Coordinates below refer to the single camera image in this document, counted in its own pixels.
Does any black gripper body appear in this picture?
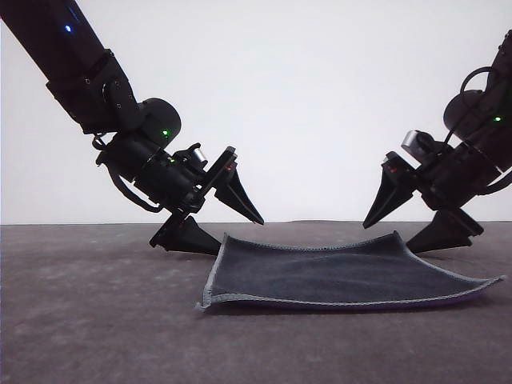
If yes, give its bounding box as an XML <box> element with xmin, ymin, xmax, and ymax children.
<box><xmin>381</xmin><ymin>143</ymin><xmax>503</xmax><ymax>242</ymax></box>
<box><xmin>95</xmin><ymin>134</ymin><xmax>238</xmax><ymax>252</ymax></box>

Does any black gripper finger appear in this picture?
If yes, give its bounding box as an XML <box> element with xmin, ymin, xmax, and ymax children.
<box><xmin>362</xmin><ymin>164</ymin><xmax>416</xmax><ymax>230</ymax></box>
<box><xmin>405</xmin><ymin>210</ymin><xmax>472</xmax><ymax>254</ymax></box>
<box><xmin>214</xmin><ymin>166</ymin><xmax>266</xmax><ymax>226</ymax></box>
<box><xmin>164</xmin><ymin>214</ymin><xmax>222</xmax><ymax>256</ymax></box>

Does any purple towel with grey hem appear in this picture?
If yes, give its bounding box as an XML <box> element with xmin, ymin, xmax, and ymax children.
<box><xmin>194</xmin><ymin>230</ymin><xmax>506</xmax><ymax>314</ymax></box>

